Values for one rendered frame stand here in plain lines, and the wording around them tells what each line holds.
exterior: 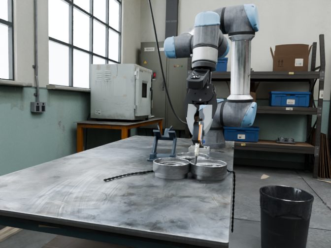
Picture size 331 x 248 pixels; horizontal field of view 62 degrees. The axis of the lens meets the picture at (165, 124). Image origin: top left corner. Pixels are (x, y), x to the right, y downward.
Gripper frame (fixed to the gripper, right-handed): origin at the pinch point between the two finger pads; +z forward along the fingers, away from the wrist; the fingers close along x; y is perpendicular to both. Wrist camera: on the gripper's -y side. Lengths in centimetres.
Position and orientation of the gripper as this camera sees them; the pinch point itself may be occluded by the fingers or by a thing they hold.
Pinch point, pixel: (198, 131)
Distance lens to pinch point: 79.8
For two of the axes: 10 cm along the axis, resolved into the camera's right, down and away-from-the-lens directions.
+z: -0.8, 10.0, -0.5
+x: -9.6, -0.6, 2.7
